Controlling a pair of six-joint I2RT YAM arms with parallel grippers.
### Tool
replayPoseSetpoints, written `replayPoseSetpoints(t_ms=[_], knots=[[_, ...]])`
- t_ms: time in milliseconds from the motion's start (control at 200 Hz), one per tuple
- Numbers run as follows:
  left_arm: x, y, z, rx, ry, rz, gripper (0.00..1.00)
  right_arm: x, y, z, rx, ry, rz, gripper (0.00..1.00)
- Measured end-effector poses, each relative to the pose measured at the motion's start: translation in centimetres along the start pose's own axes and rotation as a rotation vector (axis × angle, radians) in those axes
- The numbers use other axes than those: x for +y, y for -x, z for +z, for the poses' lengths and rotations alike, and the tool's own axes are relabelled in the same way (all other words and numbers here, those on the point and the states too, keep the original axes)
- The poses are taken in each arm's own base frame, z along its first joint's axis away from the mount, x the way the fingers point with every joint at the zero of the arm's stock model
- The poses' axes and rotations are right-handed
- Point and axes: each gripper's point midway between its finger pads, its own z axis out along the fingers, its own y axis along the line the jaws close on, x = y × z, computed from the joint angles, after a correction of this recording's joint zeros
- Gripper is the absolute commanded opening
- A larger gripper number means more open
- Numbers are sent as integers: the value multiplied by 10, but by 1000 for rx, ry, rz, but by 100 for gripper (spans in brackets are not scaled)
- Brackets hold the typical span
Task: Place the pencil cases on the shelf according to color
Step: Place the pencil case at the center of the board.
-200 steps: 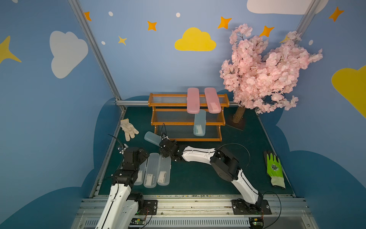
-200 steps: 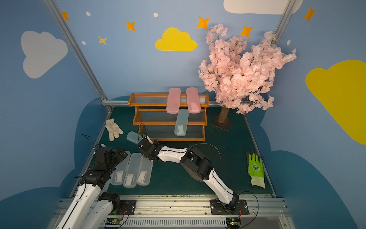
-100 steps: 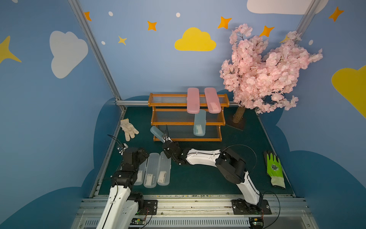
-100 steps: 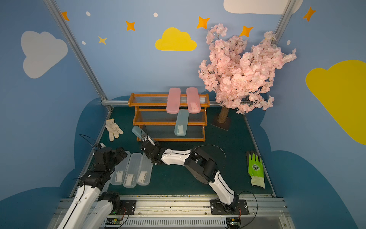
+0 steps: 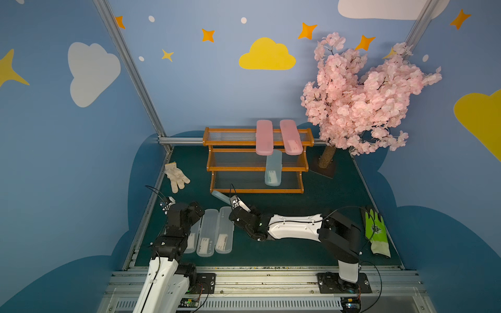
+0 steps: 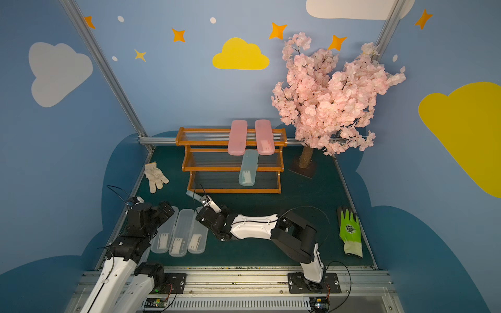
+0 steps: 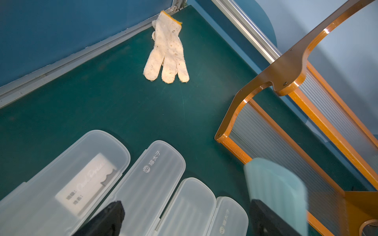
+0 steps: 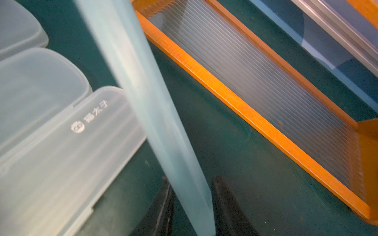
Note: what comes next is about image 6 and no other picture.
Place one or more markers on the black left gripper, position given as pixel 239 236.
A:
pixel 160 211

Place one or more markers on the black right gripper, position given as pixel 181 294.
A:
pixel 211 213

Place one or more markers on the light blue pencil case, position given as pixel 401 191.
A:
pixel 249 166
pixel 194 196

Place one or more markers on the pink pencil case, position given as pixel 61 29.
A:
pixel 264 137
pixel 237 138

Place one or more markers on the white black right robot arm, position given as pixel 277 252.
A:
pixel 292 234

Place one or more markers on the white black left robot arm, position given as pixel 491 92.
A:
pixel 125 282

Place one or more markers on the clear pencil case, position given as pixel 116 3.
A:
pixel 160 244
pixel 198 239
pixel 182 233
pixel 145 256

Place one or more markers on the clear pencil case far left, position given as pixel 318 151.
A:
pixel 145 256

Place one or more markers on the orange three-tier shelf rack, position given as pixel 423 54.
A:
pixel 211 166

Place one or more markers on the beige knit work glove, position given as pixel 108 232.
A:
pixel 155 176

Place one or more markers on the left green circuit board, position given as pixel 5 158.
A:
pixel 155 303

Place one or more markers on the right circuit board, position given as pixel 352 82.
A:
pixel 319 305

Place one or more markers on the green black work glove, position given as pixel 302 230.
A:
pixel 350 231

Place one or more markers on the pink blossom artificial tree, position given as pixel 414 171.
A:
pixel 329 107

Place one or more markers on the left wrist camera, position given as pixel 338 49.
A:
pixel 135 200

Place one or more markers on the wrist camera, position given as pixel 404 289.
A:
pixel 135 200
pixel 207 201

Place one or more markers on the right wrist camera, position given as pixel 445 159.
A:
pixel 207 201

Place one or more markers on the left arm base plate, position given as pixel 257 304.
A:
pixel 169 283

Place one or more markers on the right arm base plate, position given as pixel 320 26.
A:
pixel 297 283

